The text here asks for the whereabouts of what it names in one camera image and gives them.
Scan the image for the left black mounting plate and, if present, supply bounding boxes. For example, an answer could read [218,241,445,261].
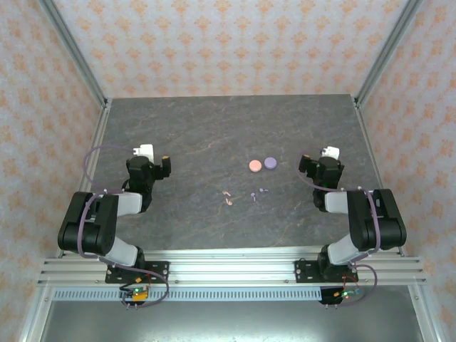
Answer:
[105,261,171,285]

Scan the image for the black mounting plate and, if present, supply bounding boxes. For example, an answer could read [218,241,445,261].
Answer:
[294,259,357,285]
[105,261,171,285]

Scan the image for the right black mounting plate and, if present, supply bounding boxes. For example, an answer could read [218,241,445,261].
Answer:
[294,259,357,285]

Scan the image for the grey metal lower panel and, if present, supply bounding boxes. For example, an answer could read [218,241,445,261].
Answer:
[38,301,425,342]

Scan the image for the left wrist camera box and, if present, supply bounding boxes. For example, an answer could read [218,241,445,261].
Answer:
[133,143,155,162]

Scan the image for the right aluminium side rail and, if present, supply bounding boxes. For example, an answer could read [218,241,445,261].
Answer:
[352,95,441,342]

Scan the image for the aluminium side rail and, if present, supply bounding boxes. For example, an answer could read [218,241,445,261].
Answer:
[17,98,114,342]
[352,95,441,342]

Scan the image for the left aluminium side rail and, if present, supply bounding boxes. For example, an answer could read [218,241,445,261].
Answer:
[17,98,114,342]

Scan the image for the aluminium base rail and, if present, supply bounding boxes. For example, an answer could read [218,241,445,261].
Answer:
[37,247,428,287]

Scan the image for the right aluminium frame post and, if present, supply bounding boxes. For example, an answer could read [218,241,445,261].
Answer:
[354,0,427,110]

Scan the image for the aluminium frame post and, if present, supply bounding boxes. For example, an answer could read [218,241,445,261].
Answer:
[37,0,110,110]
[354,0,427,110]

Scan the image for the left aluminium frame post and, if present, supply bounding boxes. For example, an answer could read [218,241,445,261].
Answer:
[37,0,110,110]

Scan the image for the grey slotted cable duct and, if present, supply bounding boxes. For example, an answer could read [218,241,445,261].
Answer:
[53,287,323,303]

